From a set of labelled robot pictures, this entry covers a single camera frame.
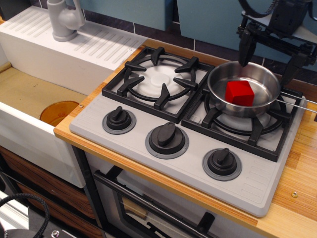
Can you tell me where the black burner grate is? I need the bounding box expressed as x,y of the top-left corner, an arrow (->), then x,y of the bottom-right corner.
181,85 -> 302,162
102,47 -> 214,123

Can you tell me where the black braided cable loop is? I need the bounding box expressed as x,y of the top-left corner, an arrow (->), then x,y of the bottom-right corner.
239,0 -> 278,19

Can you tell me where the black right stove knob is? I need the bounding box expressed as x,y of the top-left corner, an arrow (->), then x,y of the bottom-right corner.
202,148 -> 242,181

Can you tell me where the toy oven door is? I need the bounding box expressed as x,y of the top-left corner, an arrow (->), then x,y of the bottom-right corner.
86,154 -> 261,238

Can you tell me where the black braided cable foreground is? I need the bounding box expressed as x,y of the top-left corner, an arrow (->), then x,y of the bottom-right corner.
0,193 -> 50,238

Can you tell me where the orange plastic sink drain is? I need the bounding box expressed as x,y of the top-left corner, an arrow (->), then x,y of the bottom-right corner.
40,101 -> 79,126

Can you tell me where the red wooden cube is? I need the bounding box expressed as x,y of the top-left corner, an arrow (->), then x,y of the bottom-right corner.
225,80 -> 255,107

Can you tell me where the black oven door handle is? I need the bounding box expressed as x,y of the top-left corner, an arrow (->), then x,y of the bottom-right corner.
93,167 -> 214,238

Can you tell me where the black middle stove knob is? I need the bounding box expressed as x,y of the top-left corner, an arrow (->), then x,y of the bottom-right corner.
145,122 -> 189,160

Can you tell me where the black left stove knob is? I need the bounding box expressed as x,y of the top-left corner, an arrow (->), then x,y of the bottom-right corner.
102,106 -> 137,135

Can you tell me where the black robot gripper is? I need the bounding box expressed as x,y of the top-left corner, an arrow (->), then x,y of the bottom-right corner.
237,0 -> 317,87

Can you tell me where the black stove knob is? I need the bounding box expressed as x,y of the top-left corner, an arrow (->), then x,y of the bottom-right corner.
102,106 -> 137,135
145,122 -> 189,160
202,148 -> 242,181

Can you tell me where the small stainless steel pan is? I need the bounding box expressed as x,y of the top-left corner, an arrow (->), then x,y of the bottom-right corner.
207,61 -> 309,118

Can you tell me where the white toy sink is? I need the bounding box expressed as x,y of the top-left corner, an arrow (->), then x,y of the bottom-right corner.
0,6 -> 145,188

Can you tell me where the black left burner grate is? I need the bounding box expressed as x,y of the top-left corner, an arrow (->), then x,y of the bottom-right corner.
102,47 -> 214,123

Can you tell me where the wooden drawer front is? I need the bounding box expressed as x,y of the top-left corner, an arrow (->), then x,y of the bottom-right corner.
0,147 -> 104,238

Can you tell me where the black right burner grate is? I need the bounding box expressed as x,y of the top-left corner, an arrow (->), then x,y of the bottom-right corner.
181,85 -> 302,162

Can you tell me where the grey toy stove top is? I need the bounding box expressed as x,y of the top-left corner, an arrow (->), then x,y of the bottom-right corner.
69,46 -> 308,218

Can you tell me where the grey toy faucet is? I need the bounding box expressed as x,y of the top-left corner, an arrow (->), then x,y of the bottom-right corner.
47,0 -> 85,42

